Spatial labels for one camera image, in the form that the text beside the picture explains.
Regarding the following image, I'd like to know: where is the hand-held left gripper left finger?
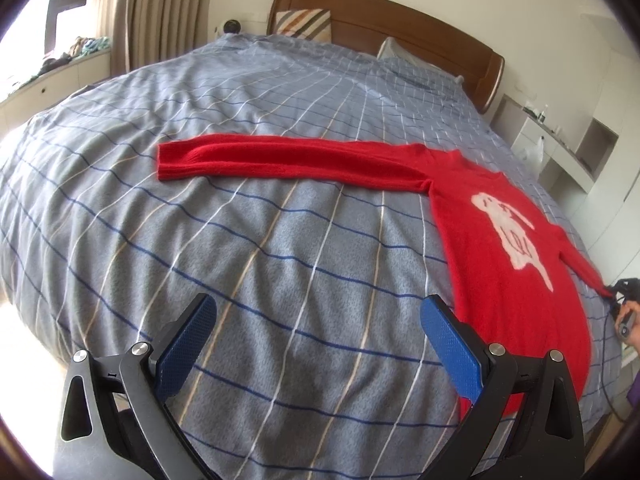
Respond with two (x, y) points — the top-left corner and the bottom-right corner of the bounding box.
(59, 292), (218, 480)

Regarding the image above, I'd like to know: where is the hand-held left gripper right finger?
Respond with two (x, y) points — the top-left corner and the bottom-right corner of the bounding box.
(420, 295), (586, 480)

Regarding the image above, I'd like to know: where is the red sweater with white animal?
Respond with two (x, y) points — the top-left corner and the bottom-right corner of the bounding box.
(157, 134), (618, 411)

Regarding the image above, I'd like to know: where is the pile of clothes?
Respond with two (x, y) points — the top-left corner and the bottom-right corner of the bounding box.
(30, 35), (111, 76)

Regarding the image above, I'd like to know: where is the person's right hand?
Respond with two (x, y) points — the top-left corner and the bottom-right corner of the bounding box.
(626, 300), (640, 353)

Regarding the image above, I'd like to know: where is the white built-in desk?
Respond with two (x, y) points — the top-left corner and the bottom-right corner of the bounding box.
(492, 94), (621, 193)

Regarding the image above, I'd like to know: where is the white wardrobe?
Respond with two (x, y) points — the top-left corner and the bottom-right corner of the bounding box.
(580, 10), (640, 261)

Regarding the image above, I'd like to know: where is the white plastic bag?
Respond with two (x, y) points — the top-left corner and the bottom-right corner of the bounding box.
(522, 135), (548, 171)

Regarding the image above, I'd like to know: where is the white window bench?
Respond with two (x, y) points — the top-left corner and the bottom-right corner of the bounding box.
(0, 47), (113, 131)

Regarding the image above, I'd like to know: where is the pale blue pillow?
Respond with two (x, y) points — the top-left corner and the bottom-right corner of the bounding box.
(376, 36), (466, 83)

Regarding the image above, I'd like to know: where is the wooden headboard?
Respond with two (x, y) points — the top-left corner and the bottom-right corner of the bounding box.
(266, 0), (506, 113)

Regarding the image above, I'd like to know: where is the beige curtain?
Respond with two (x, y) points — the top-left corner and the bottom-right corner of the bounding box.
(87, 0), (221, 78)

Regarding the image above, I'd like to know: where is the striped cushion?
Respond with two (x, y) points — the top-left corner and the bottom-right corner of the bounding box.
(274, 9), (332, 43)

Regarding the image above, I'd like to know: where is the black cable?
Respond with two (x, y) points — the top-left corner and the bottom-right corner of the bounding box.
(599, 372), (632, 423)

